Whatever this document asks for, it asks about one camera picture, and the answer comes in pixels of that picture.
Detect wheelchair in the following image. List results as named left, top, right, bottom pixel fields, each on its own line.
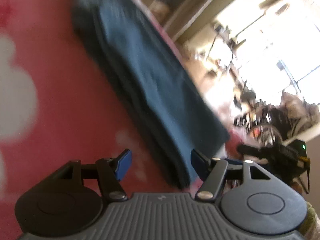
left=234, top=90, right=293, bottom=147

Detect folding table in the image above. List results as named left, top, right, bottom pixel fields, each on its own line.
left=210, top=24, right=247, bottom=58

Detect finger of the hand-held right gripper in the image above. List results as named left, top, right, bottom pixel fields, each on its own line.
left=224, top=158, right=244, bottom=167
left=237, top=144, right=265, bottom=158

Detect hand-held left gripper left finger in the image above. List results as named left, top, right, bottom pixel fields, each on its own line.
left=59, top=149, right=133, bottom=202

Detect pink floral blanket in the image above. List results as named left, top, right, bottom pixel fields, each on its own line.
left=0, top=0, right=240, bottom=240

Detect pile of bags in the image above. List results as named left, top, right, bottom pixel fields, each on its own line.
left=280, top=91, right=320, bottom=138

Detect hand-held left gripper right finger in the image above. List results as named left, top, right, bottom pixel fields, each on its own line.
left=190, top=149, right=273, bottom=202

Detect white water dispenser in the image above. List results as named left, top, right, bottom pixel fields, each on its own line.
left=149, top=0, right=170, bottom=20

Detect blue jeans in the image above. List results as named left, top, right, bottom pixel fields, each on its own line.
left=70, top=0, right=230, bottom=189

